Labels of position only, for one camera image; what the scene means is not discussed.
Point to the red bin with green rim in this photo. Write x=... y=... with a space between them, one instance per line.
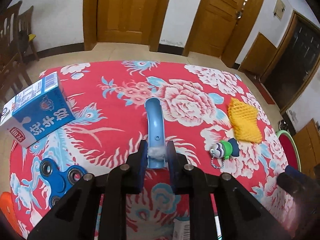
x=289 y=148

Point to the low wooden cabinet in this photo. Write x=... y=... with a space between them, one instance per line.
x=259 y=56

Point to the wall electrical box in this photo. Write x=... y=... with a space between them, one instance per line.
x=279 y=9

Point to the green caterpillar keychain toy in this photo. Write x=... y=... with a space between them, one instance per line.
x=225 y=149

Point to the red floral tablecloth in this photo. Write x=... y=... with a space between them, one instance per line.
x=210 y=115

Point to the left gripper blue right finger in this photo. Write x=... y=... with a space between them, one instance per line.
x=176 y=163

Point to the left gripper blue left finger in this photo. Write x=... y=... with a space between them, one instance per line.
x=136 y=173

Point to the left wooden door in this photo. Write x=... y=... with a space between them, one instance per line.
x=123 y=21

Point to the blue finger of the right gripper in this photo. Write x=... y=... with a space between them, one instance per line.
x=297 y=184

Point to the wooden door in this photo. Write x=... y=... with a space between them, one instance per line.
x=221 y=28
x=123 y=21

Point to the dark open doorway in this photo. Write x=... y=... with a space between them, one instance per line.
x=294 y=64

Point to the white medicine box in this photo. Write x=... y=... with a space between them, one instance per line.
x=183 y=228

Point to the wooden chair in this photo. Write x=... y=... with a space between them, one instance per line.
x=25 y=34
x=12 y=65

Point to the blue milk carton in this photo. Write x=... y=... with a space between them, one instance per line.
x=36 y=111

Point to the yellow foam fruit net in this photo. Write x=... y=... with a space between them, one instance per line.
x=243 y=118

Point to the wooden shoe cabinet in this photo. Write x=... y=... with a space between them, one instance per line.
x=307 y=143

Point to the blue fidget spinner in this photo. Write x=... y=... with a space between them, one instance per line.
x=59 y=181

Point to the right wooden door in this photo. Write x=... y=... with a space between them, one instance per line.
x=221 y=28

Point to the red doormat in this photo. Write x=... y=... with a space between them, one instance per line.
x=261 y=89

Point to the blue curved plastic piece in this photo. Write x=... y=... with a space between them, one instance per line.
x=156 y=134

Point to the orange object at edge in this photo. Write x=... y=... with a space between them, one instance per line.
x=7 y=208

